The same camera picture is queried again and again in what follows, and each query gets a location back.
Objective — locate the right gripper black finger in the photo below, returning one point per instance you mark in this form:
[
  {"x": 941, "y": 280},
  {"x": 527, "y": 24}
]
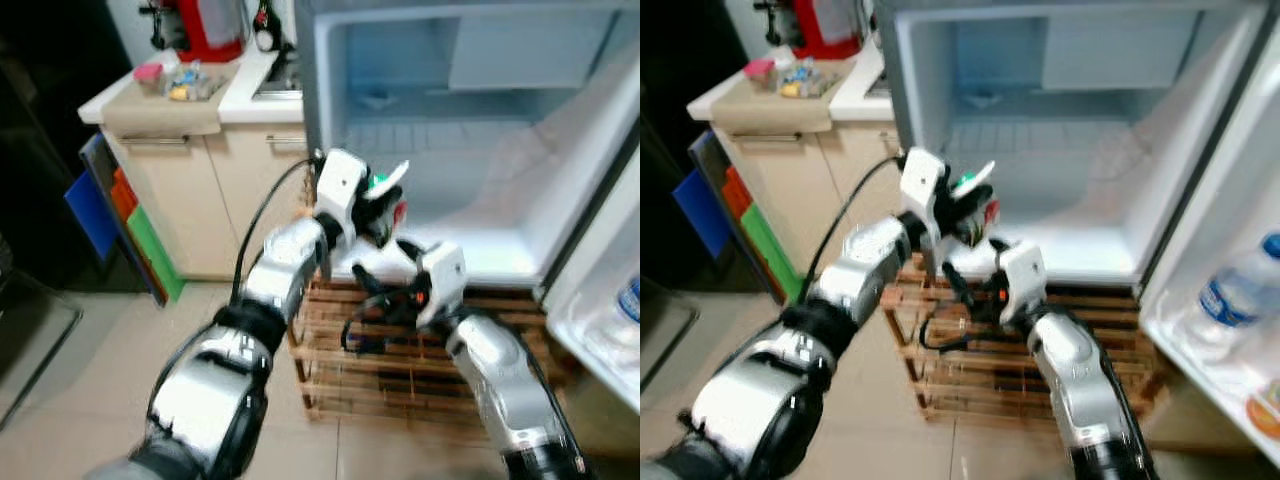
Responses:
[
  {"x": 372, "y": 283},
  {"x": 408, "y": 252},
  {"x": 997, "y": 249},
  {"x": 957, "y": 279}
]

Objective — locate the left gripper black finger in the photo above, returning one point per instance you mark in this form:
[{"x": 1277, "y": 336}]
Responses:
[
  {"x": 976, "y": 200},
  {"x": 388, "y": 200},
  {"x": 974, "y": 232},
  {"x": 385, "y": 232}
]

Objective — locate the white juice carton green cap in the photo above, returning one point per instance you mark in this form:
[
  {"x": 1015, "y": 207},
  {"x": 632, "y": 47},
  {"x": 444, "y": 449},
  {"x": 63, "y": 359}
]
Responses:
[
  {"x": 385, "y": 180},
  {"x": 968, "y": 180}
]

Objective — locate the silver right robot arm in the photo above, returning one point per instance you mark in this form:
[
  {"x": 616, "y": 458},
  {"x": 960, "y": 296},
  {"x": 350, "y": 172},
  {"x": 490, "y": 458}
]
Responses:
[
  {"x": 500, "y": 380},
  {"x": 1085, "y": 380}
]

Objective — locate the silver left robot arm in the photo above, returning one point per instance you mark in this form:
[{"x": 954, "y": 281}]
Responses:
[
  {"x": 770, "y": 400},
  {"x": 210, "y": 390}
]

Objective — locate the grey mini fridge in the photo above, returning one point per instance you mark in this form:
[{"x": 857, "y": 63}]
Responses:
[
  {"x": 1070, "y": 210},
  {"x": 470, "y": 210}
]

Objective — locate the fridge thermostat dial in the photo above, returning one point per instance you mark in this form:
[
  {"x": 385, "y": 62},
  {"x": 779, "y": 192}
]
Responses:
[
  {"x": 376, "y": 100},
  {"x": 982, "y": 99}
]

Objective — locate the wooden slatted rack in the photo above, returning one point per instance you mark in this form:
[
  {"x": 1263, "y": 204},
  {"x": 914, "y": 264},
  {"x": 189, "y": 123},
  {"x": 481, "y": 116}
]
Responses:
[
  {"x": 400, "y": 385},
  {"x": 1000, "y": 385}
]

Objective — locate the beige kitchen cabinet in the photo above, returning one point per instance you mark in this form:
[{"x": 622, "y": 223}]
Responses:
[
  {"x": 800, "y": 170},
  {"x": 210, "y": 210}
]

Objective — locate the green cutting board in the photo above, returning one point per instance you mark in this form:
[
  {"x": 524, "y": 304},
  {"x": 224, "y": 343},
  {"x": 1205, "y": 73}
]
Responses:
[
  {"x": 155, "y": 255},
  {"x": 772, "y": 255}
]

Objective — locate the clear snack container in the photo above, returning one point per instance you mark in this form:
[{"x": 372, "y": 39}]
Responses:
[
  {"x": 192, "y": 82},
  {"x": 806, "y": 78}
]

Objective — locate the translucent freezer compartment flap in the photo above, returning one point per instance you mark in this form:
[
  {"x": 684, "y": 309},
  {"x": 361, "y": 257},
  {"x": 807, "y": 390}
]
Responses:
[
  {"x": 1118, "y": 48},
  {"x": 530, "y": 50}
]

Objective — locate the dark glass bottle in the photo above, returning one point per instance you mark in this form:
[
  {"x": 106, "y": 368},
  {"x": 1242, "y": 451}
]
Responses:
[{"x": 267, "y": 28}]

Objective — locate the beige towel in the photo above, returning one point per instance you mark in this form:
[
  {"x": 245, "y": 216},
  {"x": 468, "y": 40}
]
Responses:
[
  {"x": 160, "y": 115},
  {"x": 770, "y": 112}
]

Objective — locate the orange cutting board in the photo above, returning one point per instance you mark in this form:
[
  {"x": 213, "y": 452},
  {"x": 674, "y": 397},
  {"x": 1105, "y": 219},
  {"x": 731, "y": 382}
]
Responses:
[
  {"x": 125, "y": 195},
  {"x": 738, "y": 192}
]

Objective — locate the red coffee machine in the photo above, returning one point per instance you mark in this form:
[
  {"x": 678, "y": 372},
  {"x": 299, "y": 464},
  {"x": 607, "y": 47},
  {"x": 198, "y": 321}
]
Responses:
[
  {"x": 820, "y": 26},
  {"x": 205, "y": 28}
]

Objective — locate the pink lidded container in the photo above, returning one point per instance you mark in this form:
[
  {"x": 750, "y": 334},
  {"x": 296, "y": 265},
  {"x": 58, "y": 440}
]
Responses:
[
  {"x": 148, "y": 76},
  {"x": 758, "y": 72}
]

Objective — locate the blue cutting board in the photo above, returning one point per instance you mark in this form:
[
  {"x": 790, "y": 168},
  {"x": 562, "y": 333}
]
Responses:
[
  {"x": 700, "y": 212},
  {"x": 92, "y": 215}
]

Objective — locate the dark cutting board holder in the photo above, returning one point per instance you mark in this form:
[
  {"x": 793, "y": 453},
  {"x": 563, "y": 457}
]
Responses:
[
  {"x": 100, "y": 150},
  {"x": 708, "y": 148}
]

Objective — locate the orange round food item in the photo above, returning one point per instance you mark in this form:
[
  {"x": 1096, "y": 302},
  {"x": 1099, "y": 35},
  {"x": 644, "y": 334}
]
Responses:
[{"x": 1265, "y": 410}]

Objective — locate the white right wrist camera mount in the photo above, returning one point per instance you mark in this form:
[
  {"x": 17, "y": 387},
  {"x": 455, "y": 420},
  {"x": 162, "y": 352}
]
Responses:
[
  {"x": 1024, "y": 275},
  {"x": 443, "y": 275}
]

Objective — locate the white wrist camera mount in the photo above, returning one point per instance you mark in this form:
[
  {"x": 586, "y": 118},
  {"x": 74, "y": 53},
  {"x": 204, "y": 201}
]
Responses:
[
  {"x": 443, "y": 275},
  {"x": 340, "y": 185},
  {"x": 922, "y": 185},
  {"x": 1024, "y": 275}
]

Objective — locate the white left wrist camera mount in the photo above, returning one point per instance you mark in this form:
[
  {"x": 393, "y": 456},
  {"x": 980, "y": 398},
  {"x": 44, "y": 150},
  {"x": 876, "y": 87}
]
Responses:
[
  {"x": 922, "y": 185},
  {"x": 340, "y": 185}
]

